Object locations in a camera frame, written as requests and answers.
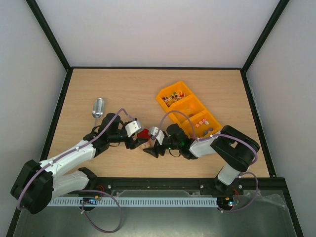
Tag red round lid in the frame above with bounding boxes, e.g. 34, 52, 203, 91
137, 129, 150, 140

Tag yellow lollipop bin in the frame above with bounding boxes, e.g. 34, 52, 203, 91
156, 81, 193, 112

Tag metal scoop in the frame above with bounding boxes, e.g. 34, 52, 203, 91
92, 98, 105, 127

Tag clear plastic cup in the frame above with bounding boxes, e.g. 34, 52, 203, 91
141, 139, 151, 149

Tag yellow star candy bin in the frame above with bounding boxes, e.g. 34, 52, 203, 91
181, 110, 222, 138

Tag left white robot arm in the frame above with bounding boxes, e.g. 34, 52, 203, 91
10, 113, 146, 214

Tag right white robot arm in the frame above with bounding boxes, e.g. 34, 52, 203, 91
143, 124, 260, 194

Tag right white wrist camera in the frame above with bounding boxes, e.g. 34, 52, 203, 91
149, 126, 165, 145

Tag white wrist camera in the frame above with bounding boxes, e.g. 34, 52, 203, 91
149, 126, 165, 145
124, 120, 144, 137

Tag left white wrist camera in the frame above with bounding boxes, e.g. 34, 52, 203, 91
124, 120, 144, 137

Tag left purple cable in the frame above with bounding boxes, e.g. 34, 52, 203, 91
16, 108, 136, 233

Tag white slotted cable duct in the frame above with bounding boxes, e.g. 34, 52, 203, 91
48, 197, 218, 207

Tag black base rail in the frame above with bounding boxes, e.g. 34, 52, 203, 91
24, 176, 288, 198

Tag left black frame post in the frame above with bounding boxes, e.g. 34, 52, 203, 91
26, 0, 71, 71

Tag black frame post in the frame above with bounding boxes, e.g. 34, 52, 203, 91
243, 0, 290, 71
26, 0, 71, 71

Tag right black frame post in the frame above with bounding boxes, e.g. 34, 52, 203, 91
243, 0, 290, 71

